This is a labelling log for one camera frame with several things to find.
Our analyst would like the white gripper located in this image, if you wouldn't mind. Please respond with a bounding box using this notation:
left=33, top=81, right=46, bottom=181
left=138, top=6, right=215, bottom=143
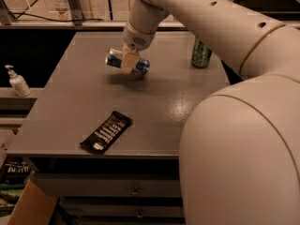
left=121, top=21, right=157, bottom=74

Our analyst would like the red bull can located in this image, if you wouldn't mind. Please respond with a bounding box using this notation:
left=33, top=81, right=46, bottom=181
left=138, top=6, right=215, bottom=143
left=105, top=48, right=150, bottom=75

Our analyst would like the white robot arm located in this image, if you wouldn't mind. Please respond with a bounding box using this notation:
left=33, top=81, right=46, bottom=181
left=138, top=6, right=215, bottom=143
left=122, top=0, right=300, bottom=225

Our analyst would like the green drink can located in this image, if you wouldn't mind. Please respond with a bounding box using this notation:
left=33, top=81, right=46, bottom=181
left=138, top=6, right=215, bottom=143
left=191, top=38, right=212, bottom=68

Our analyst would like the black snack bar wrapper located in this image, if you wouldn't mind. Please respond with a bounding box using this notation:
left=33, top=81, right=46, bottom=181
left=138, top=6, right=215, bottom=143
left=81, top=111, right=133, bottom=153

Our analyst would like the grey drawer cabinet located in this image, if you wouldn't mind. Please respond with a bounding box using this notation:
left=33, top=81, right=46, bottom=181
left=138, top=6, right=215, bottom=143
left=8, top=32, right=228, bottom=225

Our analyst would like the white pump bottle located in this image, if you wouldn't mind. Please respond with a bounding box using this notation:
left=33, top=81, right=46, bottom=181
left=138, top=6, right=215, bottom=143
left=5, top=65, right=31, bottom=98

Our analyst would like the upper drawer knob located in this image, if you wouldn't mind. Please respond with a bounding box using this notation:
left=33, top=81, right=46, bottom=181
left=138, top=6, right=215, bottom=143
left=130, top=187, right=141, bottom=197

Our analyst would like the drawer knob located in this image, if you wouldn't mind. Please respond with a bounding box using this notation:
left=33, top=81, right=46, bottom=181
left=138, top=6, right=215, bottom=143
left=130, top=187, right=141, bottom=197
left=136, top=211, right=144, bottom=219

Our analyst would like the lower drawer knob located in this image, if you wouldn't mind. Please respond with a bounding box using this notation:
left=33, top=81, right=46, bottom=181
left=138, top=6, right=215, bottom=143
left=136, top=211, right=144, bottom=219

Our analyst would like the dark snack package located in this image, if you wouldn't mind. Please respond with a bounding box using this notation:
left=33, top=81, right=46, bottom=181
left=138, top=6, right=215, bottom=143
left=2, top=161, right=31, bottom=185

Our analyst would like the cardboard box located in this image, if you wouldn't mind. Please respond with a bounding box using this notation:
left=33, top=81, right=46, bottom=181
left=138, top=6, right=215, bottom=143
left=7, top=180, right=58, bottom=225

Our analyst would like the black cable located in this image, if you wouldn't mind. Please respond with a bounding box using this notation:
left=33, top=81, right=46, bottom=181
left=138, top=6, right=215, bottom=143
left=8, top=0, right=104, bottom=23

